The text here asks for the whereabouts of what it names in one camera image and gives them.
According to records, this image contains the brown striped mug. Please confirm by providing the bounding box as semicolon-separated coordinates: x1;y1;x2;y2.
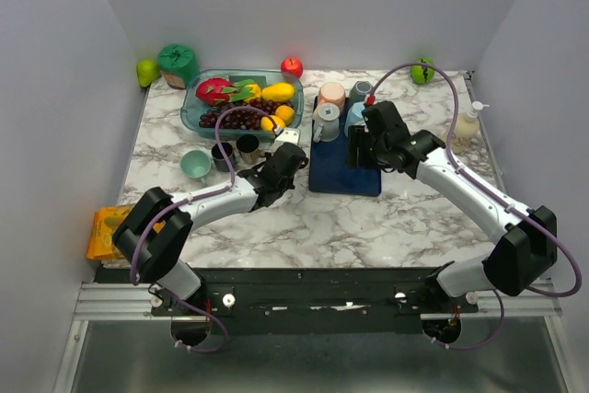
236;134;261;165

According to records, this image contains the dark blue small mug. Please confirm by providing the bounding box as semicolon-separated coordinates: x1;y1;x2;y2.
211;142;237;173

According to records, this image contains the teal green wide mug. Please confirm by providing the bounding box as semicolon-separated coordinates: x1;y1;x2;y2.
180;149;212;185

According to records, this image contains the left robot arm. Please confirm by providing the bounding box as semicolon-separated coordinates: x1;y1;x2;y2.
111;143;308;315

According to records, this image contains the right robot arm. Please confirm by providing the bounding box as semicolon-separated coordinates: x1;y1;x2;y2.
347;101;557;312

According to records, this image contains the pale grey-blue mug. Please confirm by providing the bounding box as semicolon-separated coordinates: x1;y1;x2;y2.
312;102;341;143

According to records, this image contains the dark grey faceted mug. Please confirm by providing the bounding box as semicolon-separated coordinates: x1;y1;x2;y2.
348;81;373;104

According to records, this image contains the pink mug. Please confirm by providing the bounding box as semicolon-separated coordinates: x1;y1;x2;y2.
318;82;346;109

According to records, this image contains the dark blue tray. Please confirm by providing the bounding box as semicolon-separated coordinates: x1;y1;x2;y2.
308;105;382;197

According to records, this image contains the yellow lemon front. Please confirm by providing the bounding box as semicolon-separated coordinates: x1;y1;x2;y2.
260;115;286;132

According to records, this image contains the yellow lemon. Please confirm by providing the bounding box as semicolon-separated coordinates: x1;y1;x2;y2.
243;83;261;103
260;115;286;132

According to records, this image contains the teal plastic fruit basket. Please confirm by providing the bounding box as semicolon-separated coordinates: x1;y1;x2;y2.
180;69;304;141

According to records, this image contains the small orange fruit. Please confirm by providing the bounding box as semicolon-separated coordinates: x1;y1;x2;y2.
274;104;296;126

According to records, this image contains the purple grape bunch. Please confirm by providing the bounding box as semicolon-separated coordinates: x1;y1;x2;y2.
198;98;280;130

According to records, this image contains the yellow mango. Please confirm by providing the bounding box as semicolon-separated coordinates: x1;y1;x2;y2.
261;82;296;103

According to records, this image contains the yellow lemon middle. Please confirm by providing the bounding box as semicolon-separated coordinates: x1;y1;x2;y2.
243;83;261;103

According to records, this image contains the cream soap pump bottle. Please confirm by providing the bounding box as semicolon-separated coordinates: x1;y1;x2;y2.
450;101;489;155

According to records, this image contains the red apple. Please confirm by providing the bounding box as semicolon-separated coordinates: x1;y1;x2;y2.
281;57;304;78

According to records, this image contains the red dragon fruit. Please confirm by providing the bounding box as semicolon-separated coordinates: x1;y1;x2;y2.
195;77;254;107

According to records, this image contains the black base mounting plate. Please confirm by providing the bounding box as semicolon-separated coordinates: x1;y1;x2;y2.
94;265;502;337

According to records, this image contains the green wrapped jar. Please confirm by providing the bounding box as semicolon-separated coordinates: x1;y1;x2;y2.
157;44;200;89

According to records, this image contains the green pear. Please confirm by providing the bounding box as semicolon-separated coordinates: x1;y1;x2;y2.
136;59;160;87

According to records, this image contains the orange snack bag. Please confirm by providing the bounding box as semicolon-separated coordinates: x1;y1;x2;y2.
87;205;133;260

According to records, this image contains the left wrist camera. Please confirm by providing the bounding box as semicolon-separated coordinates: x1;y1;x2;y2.
271;128;301;153

